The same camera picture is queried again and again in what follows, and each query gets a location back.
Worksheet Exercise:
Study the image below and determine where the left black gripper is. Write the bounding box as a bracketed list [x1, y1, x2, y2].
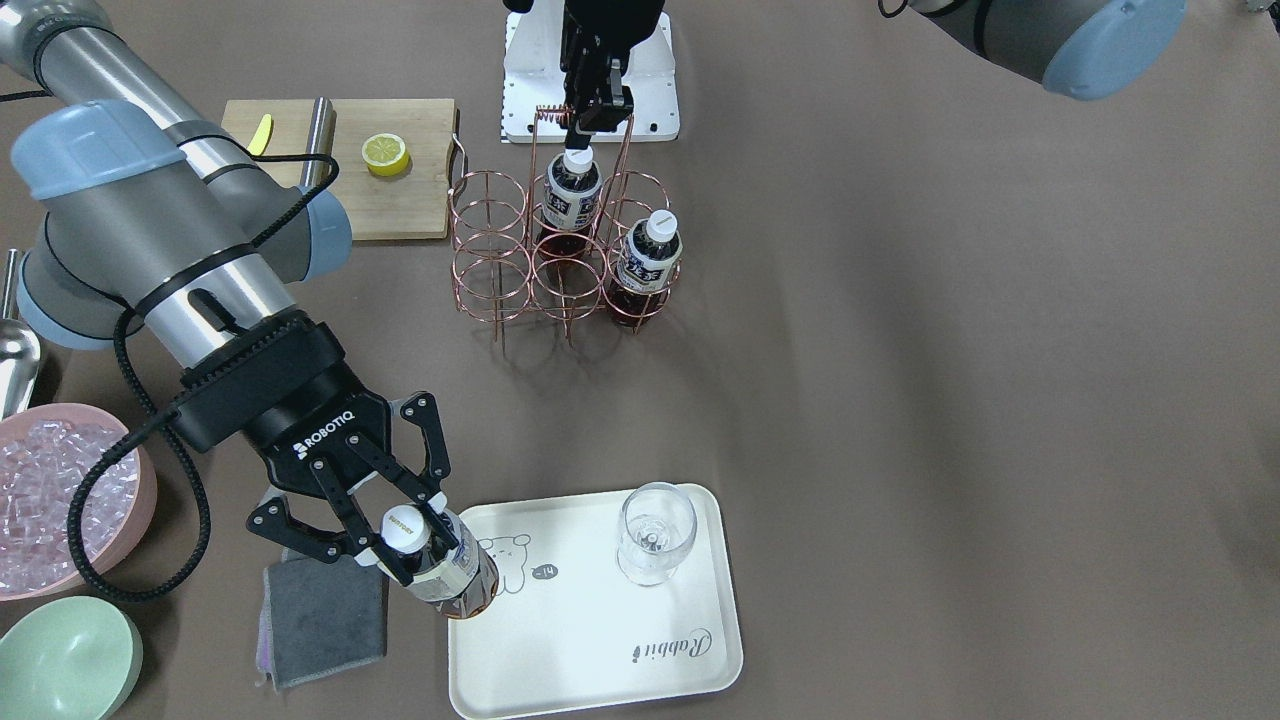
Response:
[506, 0, 666, 135]

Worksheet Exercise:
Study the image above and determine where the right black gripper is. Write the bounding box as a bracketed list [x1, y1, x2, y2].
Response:
[173, 313, 463, 585]

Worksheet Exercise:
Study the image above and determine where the tea bottle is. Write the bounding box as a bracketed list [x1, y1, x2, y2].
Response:
[380, 503, 500, 619]
[538, 147, 603, 259]
[605, 209, 684, 328]

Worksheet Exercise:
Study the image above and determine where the copper wire bottle basket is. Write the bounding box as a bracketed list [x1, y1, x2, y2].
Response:
[445, 118, 682, 342]

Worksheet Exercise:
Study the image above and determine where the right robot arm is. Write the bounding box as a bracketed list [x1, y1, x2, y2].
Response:
[3, 1, 475, 602]

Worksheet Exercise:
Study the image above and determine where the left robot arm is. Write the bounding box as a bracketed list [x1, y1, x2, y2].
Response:
[553, 1, 1187, 149]

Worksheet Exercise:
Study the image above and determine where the grey folded cloth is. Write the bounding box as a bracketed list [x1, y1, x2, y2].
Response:
[256, 550, 388, 693]

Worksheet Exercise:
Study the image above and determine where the wooden cutting board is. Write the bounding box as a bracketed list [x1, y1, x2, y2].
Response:
[220, 99, 458, 242]

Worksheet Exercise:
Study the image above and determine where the half lemon slice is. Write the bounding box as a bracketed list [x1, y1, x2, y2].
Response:
[360, 133, 411, 178]

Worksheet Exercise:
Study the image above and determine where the cream rabbit tray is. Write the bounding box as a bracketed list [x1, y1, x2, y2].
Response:
[448, 483, 744, 719]

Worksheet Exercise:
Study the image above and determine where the pink bowl of ice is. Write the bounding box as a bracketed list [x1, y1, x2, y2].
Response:
[1, 404, 157, 602]

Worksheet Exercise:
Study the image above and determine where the clear wine glass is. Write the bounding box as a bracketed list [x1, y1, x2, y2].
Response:
[616, 482, 699, 587]

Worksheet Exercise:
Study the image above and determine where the steel cylinder muddler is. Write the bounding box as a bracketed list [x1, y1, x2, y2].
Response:
[300, 96, 337, 190]

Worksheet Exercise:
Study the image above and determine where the green bowl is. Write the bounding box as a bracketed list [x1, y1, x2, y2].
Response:
[1, 597, 145, 719]

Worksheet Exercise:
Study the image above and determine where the yellow plastic knife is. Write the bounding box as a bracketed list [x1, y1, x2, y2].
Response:
[247, 113, 274, 156]

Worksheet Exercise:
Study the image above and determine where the stainless steel ice scoop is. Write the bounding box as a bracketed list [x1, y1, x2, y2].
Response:
[1, 249, 44, 419]

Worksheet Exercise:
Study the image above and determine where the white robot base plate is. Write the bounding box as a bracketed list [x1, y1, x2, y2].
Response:
[500, 8, 682, 143]

